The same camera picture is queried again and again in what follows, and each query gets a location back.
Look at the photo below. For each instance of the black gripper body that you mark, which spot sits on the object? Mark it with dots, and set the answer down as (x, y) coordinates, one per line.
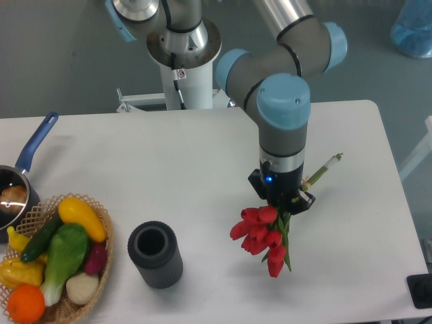
(281, 186)

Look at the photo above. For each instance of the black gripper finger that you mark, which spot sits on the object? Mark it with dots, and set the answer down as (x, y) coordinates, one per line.
(299, 203)
(259, 183)

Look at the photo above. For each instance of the red tulip bouquet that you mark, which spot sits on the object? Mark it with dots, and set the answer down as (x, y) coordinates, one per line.
(267, 228)

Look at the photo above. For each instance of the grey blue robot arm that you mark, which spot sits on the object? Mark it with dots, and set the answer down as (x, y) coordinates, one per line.
(270, 88)

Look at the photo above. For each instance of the dark grey ribbed vase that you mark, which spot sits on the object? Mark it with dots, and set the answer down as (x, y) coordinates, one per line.
(153, 249)

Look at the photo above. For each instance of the black device at edge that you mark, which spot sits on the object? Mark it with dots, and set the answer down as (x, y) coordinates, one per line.
(420, 290)

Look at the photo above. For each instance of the red radish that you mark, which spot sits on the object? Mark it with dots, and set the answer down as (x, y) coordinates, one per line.
(96, 259)

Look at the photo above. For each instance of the yellow squash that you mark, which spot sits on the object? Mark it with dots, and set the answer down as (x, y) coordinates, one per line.
(74, 210)

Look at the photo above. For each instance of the green bok choy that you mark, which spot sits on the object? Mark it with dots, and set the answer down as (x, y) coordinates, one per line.
(66, 253)

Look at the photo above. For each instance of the blue plastic bag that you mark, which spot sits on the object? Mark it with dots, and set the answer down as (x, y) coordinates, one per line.
(411, 32)

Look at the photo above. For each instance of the white garlic bulb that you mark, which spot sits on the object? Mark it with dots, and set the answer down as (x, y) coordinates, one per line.
(82, 287)

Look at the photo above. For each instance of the woven wicker basket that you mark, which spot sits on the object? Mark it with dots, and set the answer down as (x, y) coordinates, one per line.
(65, 311)

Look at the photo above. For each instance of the green cucumber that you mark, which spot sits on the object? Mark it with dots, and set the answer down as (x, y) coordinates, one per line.
(40, 241)

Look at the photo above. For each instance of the brown bread roll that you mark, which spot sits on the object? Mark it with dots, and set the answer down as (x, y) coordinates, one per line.
(13, 200)

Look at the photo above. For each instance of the small yellow banana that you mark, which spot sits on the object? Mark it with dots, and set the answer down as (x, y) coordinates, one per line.
(16, 240)

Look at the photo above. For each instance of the yellow bell pepper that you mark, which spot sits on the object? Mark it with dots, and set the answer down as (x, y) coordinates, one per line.
(15, 273)

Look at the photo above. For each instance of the orange fruit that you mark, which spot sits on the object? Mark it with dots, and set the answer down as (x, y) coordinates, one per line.
(26, 304)

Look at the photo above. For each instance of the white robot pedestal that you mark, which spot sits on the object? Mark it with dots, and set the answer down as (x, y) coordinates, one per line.
(185, 63)

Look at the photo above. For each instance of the white frame at right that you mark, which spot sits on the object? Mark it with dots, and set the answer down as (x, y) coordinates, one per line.
(417, 154)

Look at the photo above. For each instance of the blue handled saucepan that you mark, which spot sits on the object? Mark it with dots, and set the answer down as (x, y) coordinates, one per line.
(16, 175)

